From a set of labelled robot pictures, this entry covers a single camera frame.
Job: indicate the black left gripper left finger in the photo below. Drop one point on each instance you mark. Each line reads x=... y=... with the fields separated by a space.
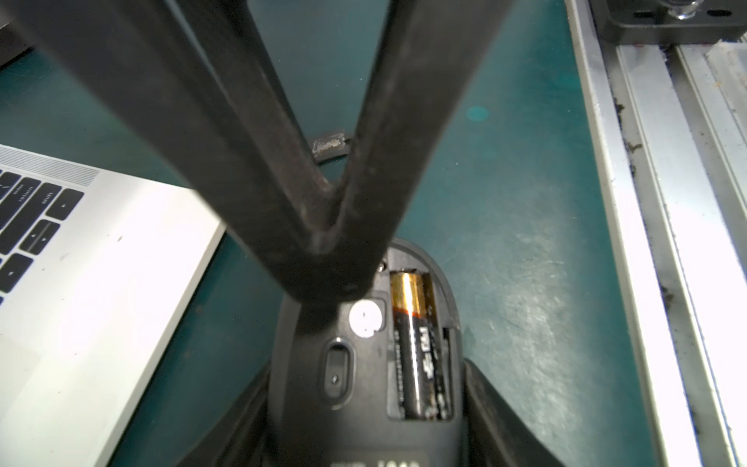
x=240 y=437

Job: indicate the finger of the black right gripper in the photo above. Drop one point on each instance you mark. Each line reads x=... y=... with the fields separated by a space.
x=194 y=80
x=428 y=54

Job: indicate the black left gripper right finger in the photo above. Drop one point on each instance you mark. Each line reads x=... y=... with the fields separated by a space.
x=496 y=435

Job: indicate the black wireless mouse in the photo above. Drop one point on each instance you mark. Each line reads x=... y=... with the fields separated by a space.
x=333 y=395

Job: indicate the black mouse battery cover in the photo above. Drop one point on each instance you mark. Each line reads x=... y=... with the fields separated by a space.
x=331 y=146

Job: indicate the AA battery in mouse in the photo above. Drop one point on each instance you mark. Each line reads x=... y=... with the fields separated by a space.
x=420 y=367

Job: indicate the silver laptop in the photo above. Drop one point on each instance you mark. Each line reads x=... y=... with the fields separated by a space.
x=97 y=269

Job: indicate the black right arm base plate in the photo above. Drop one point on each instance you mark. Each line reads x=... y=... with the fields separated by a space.
x=669 y=22

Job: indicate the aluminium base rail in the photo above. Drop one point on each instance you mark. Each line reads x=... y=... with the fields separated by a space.
x=668 y=124

